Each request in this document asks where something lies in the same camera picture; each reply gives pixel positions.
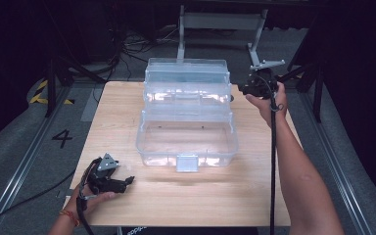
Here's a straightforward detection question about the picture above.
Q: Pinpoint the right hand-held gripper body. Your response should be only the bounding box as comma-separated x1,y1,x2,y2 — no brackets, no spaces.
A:
243,59,287,101

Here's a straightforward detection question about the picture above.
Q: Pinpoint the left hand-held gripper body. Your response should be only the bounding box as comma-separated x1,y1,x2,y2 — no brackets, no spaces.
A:
85,152,127,196

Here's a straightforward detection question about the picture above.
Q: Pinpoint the clear plastic storage box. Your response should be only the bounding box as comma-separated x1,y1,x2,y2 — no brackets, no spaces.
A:
135,57,240,173

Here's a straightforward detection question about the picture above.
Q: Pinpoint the person's left hand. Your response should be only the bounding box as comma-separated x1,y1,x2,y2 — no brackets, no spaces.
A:
66,182,118,217

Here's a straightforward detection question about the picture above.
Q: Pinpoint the person's right hand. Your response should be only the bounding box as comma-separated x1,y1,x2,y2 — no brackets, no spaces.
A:
245,81,289,129

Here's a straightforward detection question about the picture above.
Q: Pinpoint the black tripod stand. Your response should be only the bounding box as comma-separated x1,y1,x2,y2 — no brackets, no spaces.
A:
43,54,108,119
275,61,325,124

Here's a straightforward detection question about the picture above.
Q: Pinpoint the grey metal stand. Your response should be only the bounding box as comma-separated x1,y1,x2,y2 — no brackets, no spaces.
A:
174,4,269,71

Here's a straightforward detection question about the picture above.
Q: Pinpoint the yellow and black floor tape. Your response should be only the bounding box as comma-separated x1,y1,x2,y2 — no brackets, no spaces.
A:
28,79,76,106

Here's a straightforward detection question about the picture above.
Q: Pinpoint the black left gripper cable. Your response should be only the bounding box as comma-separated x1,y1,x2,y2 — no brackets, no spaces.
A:
75,158,102,235

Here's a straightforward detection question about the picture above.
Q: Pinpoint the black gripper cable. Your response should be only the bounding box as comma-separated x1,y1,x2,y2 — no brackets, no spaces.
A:
75,158,102,235
256,73,286,235

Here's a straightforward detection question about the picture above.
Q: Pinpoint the red and gold bracelet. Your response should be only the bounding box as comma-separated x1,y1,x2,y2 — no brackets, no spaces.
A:
58,209,81,228

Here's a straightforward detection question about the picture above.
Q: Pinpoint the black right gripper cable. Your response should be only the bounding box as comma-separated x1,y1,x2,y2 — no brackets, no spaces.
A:
256,73,286,235

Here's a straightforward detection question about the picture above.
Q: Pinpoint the long black floor cable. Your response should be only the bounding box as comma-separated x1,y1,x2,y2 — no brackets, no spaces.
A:
0,167,78,231

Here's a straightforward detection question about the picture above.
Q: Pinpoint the metal floor rail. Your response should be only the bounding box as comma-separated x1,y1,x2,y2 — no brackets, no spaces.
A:
299,92,374,235
0,85,73,235

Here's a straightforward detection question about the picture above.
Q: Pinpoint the bundle of black floor cables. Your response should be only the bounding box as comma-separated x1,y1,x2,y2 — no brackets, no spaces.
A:
109,23,182,84

